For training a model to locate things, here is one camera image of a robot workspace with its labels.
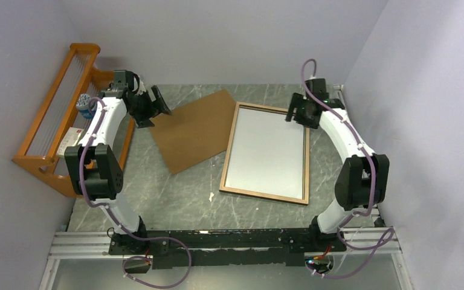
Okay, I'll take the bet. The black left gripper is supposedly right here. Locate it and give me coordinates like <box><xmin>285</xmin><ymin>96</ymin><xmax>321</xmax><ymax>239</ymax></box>
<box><xmin>129</xmin><ymin>86</ymin><xmax>172</xmax><ymax>129</ymax></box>

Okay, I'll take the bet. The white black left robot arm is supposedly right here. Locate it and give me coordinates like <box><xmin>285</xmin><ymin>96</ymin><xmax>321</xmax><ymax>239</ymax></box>
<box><xmin>63</xmin><ymin>70</ymin><xmax>172</xmax><ymax>254</ymax></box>

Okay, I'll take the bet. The blue white round tub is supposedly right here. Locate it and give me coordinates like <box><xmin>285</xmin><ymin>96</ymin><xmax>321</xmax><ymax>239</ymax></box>
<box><xmin>76</xmin><ymin>93</ymin><xmax>95</xmax><ymax>119</ymax></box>

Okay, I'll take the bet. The wooden picture frame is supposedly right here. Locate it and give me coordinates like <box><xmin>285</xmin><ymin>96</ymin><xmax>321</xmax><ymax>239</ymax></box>
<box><xmin>219</xmin><ymin>101</ymin><xmax>311</xmax><ymax>205</ymax></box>

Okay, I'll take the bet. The landscape photo print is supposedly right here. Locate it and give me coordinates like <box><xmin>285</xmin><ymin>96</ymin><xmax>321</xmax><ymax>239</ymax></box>
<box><xmin>224</xmin><ymin>107</ymin><xmax>306</xmax><ymax>200</ymax></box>

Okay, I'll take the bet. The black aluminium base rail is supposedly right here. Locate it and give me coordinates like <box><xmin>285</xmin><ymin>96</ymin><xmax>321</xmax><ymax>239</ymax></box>
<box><xmin>48</xmin><ymin>228</ymin><xmax>385</xmax><ymax>269</ymax></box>

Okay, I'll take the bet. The white red small box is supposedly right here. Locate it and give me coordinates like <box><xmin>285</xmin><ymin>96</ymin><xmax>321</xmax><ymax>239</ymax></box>
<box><xmin>56</xmin><ymin>127</ymin><xmax>85</xmax><ymax>158</ymax></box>

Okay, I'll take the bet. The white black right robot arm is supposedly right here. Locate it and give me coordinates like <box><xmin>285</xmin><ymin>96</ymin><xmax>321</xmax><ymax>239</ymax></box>
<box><xmin>285</xmin><ymin>78</ymin><xmax>390</xmax><ymax>251</ymax></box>

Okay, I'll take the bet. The brown backing board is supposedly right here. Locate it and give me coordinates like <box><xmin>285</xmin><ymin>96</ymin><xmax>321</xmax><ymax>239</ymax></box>
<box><xmin>150</xmin><ymin>89</ymin><xmax>236</xmax><ymax>175</ymax></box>

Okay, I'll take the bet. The orange wooden rack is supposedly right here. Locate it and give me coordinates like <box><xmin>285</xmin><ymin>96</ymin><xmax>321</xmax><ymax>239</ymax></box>
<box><xmin>12</xmin><ymin>43</ymin><xmax>113</xmax><ymax>198</ymax></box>

